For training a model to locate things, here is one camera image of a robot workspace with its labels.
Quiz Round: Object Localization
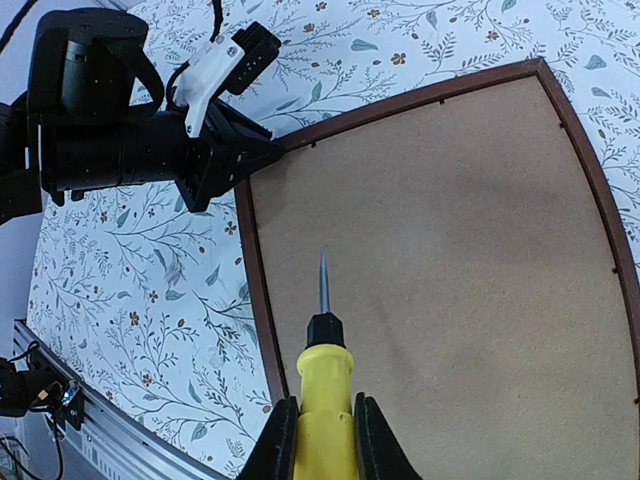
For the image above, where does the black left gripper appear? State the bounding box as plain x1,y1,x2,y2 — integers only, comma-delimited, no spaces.
176,99,284,213

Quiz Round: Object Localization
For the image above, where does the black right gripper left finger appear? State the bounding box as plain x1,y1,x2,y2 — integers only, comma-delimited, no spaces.
238,396,299,480

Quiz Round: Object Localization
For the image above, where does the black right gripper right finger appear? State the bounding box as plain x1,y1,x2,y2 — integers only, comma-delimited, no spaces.
355,392,422,480

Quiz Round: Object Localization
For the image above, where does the yellow handled screwdriver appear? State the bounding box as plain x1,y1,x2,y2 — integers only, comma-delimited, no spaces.
294,254,360,479

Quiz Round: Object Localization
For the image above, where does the red-brown wooden picture frame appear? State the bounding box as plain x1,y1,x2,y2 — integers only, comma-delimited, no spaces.
236,59,639,479

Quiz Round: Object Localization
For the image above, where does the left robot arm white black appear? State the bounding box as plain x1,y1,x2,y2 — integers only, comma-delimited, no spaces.
1,8,284,221

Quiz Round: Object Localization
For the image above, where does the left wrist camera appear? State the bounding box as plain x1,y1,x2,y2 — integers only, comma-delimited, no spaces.
171,22,281,138

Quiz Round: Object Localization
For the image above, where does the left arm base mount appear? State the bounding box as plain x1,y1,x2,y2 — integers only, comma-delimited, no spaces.
1,358,84,431

